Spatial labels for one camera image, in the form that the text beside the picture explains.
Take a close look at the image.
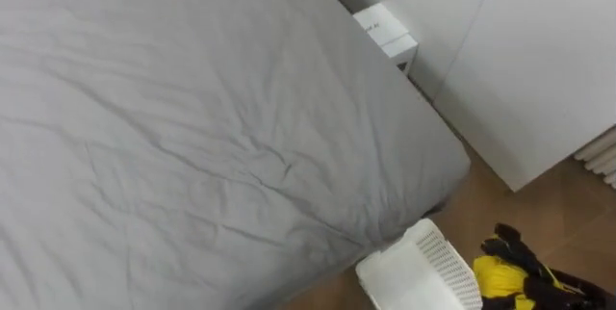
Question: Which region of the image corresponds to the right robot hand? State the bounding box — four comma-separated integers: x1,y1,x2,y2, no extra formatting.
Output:
480,222,616,310

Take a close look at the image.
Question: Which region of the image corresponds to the white plastic laundry basket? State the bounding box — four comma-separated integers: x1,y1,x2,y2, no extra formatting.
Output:
354,218,484,310

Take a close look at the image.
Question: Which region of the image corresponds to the white radiator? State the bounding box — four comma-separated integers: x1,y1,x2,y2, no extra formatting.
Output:
574,126,616,190

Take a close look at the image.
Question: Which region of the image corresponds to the white cabinet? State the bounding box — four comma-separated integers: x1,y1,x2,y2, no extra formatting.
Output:
307,0,616,194

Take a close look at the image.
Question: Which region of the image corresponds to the white cardboard box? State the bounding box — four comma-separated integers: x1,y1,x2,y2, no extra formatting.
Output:
352,2,420,77

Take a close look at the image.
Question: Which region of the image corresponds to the grey bed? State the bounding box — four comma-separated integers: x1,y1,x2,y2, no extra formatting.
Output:
0,0,472,310

